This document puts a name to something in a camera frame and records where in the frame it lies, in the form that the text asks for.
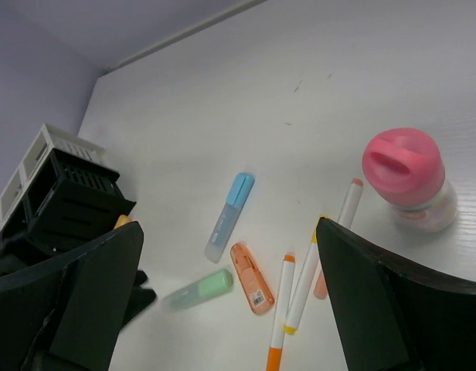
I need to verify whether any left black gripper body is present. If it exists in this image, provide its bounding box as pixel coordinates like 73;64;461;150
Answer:
120;269;157;331

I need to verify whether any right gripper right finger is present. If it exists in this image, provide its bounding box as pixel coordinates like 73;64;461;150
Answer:
316;218;476;370

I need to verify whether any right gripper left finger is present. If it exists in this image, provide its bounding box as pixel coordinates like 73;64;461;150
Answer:
0;222;144;370

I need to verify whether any yellow orange highlighter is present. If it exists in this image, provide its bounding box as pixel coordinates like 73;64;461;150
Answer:
114;215;132;229

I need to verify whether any blue highlighter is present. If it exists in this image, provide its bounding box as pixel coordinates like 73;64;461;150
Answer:
204;172;255;264

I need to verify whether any green highlighter centre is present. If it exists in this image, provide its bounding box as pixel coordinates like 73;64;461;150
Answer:
162;268;233;311

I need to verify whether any yellow tipped white marker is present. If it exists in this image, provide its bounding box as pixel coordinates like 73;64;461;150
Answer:
284;229;320;335

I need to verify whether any peach tipped white marker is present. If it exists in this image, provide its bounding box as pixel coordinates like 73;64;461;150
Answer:
312;177;364;299

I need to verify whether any black slotted organizer box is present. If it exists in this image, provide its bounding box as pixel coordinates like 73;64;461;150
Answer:
0;149;136;265

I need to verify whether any orange tipped white marker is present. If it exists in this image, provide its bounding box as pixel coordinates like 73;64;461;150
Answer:
266;254;295;371

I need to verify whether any white slotted organizer box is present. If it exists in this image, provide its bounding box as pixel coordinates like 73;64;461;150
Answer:
0;124;106;232

